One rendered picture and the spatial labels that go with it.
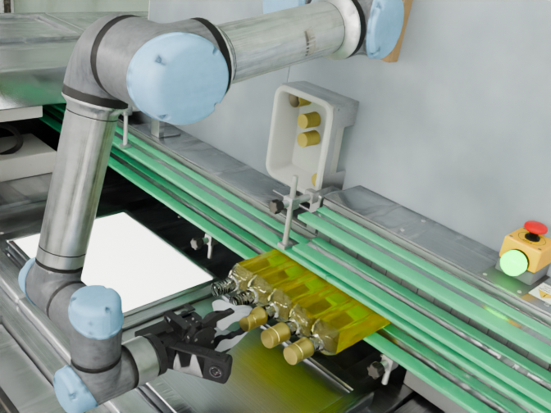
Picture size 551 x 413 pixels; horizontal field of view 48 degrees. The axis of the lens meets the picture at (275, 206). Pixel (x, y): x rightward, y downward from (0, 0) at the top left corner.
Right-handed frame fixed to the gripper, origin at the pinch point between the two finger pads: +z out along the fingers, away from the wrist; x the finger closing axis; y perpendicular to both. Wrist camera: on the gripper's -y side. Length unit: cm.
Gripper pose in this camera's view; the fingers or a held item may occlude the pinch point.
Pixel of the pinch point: (247, 321)
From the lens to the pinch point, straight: 117.7
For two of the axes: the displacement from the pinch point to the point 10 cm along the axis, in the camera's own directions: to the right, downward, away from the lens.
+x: -1.1, 9.0, 4.2
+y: -6.9, -3.8, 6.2
